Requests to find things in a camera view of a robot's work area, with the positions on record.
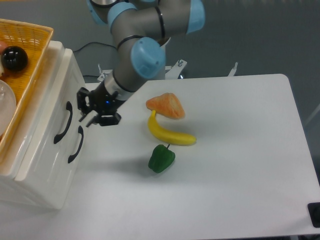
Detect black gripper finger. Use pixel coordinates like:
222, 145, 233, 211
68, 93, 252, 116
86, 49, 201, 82
79, 111, 100, 127
76, 87, 92, 114

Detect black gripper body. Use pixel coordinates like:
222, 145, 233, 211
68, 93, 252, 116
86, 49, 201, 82
89, 83, 124, 127

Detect white drawer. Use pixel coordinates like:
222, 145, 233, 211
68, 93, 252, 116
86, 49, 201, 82
48, 122, 86, 209
15, 49, 85, 184

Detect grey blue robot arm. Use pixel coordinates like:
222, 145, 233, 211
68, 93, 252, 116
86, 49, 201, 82
77, 0, 206, 126

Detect white drawer cabinet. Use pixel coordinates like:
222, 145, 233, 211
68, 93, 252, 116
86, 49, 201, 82
0, 41, 87, 209

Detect orange croissant bread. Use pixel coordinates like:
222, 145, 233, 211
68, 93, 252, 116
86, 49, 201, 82
145, 92, 185, 119

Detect yellow woven basket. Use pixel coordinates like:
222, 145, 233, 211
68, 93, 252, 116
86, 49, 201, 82
0, 19, 54, 154

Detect green bell pepper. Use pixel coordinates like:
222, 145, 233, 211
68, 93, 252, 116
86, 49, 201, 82
148, 144, 176, 174

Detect clear plastic bowl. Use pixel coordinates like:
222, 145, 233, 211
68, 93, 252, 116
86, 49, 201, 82
0, 80, 17, 136

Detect yellow banana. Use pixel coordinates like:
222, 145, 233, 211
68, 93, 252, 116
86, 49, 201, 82
147, 110, 197, 146

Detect black glossy ball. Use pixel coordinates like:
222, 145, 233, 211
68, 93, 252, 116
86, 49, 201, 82
2, 46, 29, 72

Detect black corner object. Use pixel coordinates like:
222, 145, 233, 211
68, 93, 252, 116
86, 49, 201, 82
307, 202, 320, 228

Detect black cable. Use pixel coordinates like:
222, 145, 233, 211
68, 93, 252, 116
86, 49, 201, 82
72, 41, 118, 53

